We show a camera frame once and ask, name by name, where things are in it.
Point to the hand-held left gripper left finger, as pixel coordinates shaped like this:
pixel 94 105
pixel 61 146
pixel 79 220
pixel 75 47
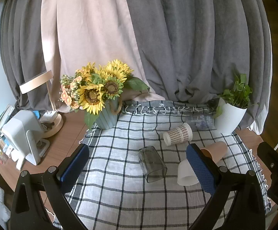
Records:
pixel 75 163

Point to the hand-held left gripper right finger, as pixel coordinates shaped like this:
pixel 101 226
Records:
pixel 200 167

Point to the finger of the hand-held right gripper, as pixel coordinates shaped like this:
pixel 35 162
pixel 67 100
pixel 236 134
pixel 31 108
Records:
pixel 268 155

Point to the white translucent plastic cup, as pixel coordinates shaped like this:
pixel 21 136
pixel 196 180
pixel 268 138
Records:
pixel 185 175

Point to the pink plastic cup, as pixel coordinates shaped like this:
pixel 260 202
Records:
pixel 216 150

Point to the checked paper cup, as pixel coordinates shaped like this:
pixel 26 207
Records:
pixel 179 134

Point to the clear glass cup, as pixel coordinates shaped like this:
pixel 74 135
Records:
pixel 201 122

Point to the clear grey plastic cup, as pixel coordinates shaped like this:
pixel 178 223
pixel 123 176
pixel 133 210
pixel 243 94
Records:
pixel 153 165

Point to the blue ribbed vase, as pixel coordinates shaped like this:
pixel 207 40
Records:
pixel 107 121

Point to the white plant pot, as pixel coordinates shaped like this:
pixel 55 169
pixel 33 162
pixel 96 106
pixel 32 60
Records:
pixel 230 118

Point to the white power strip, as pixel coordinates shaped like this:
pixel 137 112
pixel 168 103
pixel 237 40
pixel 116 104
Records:
pixel 49 116

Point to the checked white tablecloth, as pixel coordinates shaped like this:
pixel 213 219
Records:
pixel 129 196

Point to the white desktop appliance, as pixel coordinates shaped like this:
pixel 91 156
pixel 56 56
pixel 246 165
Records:
pixel 19 128

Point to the green leafy plant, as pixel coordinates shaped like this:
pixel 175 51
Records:
pixel 239 93

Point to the sunflower bouquet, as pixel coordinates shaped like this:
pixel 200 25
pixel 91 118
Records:
pixel 92 95

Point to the row of books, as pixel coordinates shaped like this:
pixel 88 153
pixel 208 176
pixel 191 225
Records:
pixel 3 118

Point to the white wooden desk lamp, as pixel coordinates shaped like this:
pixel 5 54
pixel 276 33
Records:
pixel 33 82

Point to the grey curtain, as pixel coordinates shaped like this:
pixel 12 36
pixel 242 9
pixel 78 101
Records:
pixel 189 40

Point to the pink curtain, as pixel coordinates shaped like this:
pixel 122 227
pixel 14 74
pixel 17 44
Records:
pixel 86 28

